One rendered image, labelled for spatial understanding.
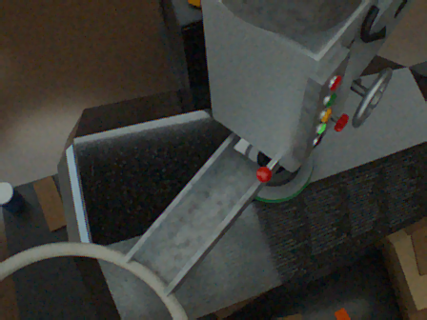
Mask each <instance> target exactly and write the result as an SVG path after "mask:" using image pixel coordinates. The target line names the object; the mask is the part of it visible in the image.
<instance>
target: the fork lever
mask: <svg viewBox="0 0 427 320"><path fill-rule="evenodd" d="M241 139H242V138H241V137H240V136H239V135H237V134H236V133H234V132H232V133H231V135H230V136H229V137H228V138H227V139H226V140H225V142H224V143H223V144H221V146H220V148H219V149H218V150H217V151H216V152H215V153H214V155H213V156H212V157H211V158H210V159H209V161H208V162H207V163H206V164H204V165H203V167H202V168H201V170H200V171H199V172H198V174H197V175H196V176H195V177H194V178H193V179H192V180H191V181H190V182H189V183H188V184H187V186H186V188H185V189H183V191H181V192H180V193H179V194H178V195H177V196H176V198H175V199H174V201H173V202H172V203H171V204H170V205H169V206H168V207H167V208H166V209H165V211H164V212H163V213H162V214H161V215H160V217H159V218H158V219H156V220H155V223H154V224H153V225H152V226H150V228H149V230H148V231H147V232H145V234H144V235H143V236H142V238H141V239H140V240H139V241H138V242H137V243H136V244H135V246H134V247H133V248H132V249H131V250H130V252H129V253H128V254H127V255H125V258H124V259H123V261H124V262H126V263H127V265H128V264H129V263H130V262H131V261H132V260H133V259H137V260H138V261H140V262H141V263H142V264H143V265H145V266H146V267H149V268H150V269H152V271H153V272H154V273H155V274H158V275H159V276H160V277H161V278H162V279H163V280H164V281H165V283H166V284H167V285H168V286H167V287H166V289H165V290H164V291H162V294H163V295H164V296H167V297H169V295H170V294H171V293H172V292H174V293H176V291H177V290H178V289H179V288H180V287H181V286H182V284H184V282H185V280H186V279H188V278H189V276H190V275H191V274H192V272H193V271H194V270H195V269H196V268H197V267H198V266H199V264H200V263H201V262H202V260H203V259H204V258H205V257H206V256H207V255H208V254H209V253H210V251H211V250H212V249H213V247H214V246H215V245H216V244H217V243H218V242H219V241H220V239H221V238H222V237H223V235H224V234H225V233H226V232H227V230H228V229H229V228H230V227H231V226H232V225H233V224H234V222H235V221H236V220H237V218H238V217H239V216H240V214H241V213H242V212H243V211H244V209H246V208H247V207H248V206H249V205H250V204H251V203H252V201H253V200H254V199H255V197H256V196H257V195H258V193H259V192H260V191H261V190H262V188H263V187H264V186H265V185H266V183H267V182H260V181H259V180H258V179H257V178H256V172H257V170H258V169H259V168H260V166H259V165H258V164H257V163H255V162H253V161H252V160H250V159H249V158H248V157H246V156H245V155H243V153H242V152H240V151H239V150H237V149H236V148H235V145H236V144H238V143H239V142H240V140H241Z"/></svg>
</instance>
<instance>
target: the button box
mask: <svg viewBox="0 0 427 320"><path fill-rule="evenodd" d="M349 54H350V50H349V49H347V48H346V47H344V46H343V45H340V48H339V49H338V50H337V51H335V54H334V55H333V56H332V57H331V59H329V60H328V62H327V63H326V65H325V66H324V67H323V68H322V69H321V70H318V71H312V72H311V73H310V74H309V75H308V78H307V83H306V87H305V95H304V100H303V104H302V108H301V113H300V116H299V121H298V125H297V130H296V134H295V146H294V150H293V155H292V157H293V158H294V159H296V160H297V161H298V162H300V163H301V164H303V163H304V162H305V160H306V158H307V157H308V156H309V155H310V154H311V153H312V152H313V150H312V145H313V143H314V142H315V140H316V139H317V138H318V137H315V134H316V132H317V131H318V127H319V126H320V125H321V123H318V121H319V119H320V117H321V115H322V114H323V112H324V111H325V110H326V109H323V106H324V104H325V102H326V99H327V97H328V96H329V95H330V94H331V93H332V92H329V93H328V91H327V90H328V88H329V86H330V84H331V83H332V82H333V81H332V80H333V79H334V77H335V76H336V75H337V74H338V73H341V79H342V78H343V75H344V72H345V67H346V65H347V62H348V59H349ZM330 118H331V115H330V117H329V118H328V123H329V121H330ZM328 123H327V125H326V128H325V130H324V131H323V137H324V136H325V134H326V131H327V129H328ZM323 137H322V138H323ZM315 148H316V147H315Z"/></svg>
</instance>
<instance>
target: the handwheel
mask: <svg viewBox="0 0 427 320"><path fill-rule="evenodd" d="M392 76H393V73H392V69H390V68H385V69H383V70H382V72H381V73H380V74H379V75H378V76H377V78H376V80H375V81H374V82H373V84H372V85H371V87H370V88H369V89H367V88H365V87H364V86H362V85H361V84H360V83H358V82H357V81H356V80H353V83H352V85H351V86H350V90H353V91H354V92H355V93H356V94H358V95H360V96H361V97H363V100H362V101H361V102H360V104H359V105H358V107H357V110H356V112H355V114H354V116H353V119H352V122H351V124H352V126H353V127H354V128H358V127H359V126H361V125H362V124H363V123H364V121H365V120H366V119H367V117H368V116H369V115H370V113H371V112H372V110H373V109H374V108H375V107H376V105H377V103H379V101H380V98H381V96H382V94H383V93H384V91H385V89H386V87H387V86H388V85H389V81H390V79H391V77H392Z"/></svg>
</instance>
